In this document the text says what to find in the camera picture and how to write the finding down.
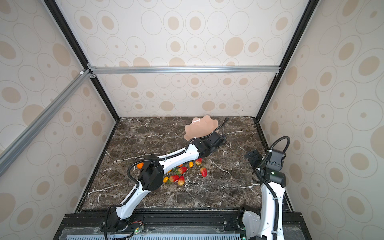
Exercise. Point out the fake strawberry front left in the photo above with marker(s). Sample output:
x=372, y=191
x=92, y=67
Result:
x=174, y=178

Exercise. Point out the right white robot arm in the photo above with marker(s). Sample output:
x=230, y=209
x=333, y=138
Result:
x=268, y=225

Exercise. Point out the fake peach strawberry front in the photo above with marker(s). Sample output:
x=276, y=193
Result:
x=181, y=181

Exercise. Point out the fake orange far left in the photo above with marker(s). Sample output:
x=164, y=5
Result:
x=140, y=166

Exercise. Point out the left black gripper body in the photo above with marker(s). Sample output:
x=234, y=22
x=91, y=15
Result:
x=211, y=152

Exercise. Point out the slanted aluminium frame bar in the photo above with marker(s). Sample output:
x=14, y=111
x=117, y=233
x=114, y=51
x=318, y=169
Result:
x=26, y=137

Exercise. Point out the fake strawberry far right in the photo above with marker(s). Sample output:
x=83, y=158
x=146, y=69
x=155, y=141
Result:
x=204, y=172

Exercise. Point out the horizontal aluminium frame bar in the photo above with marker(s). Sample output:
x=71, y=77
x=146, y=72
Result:
x=185, y=70

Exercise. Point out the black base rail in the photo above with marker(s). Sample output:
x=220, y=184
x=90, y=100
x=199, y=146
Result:
x=156, y=221

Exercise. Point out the fake strawberry by grapes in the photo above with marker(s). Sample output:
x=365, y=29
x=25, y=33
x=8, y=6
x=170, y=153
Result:
x=198, y=161

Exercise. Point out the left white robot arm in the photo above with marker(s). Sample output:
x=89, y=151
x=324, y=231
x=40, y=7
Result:
x=148, y=175

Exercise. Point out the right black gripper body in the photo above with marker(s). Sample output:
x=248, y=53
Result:
x=256, y=161

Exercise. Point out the pink scalloped fruit bowl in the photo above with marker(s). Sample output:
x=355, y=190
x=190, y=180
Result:
x=200, y=127

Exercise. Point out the fake strawberry centre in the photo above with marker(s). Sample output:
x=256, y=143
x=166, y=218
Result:
x=181, y=170

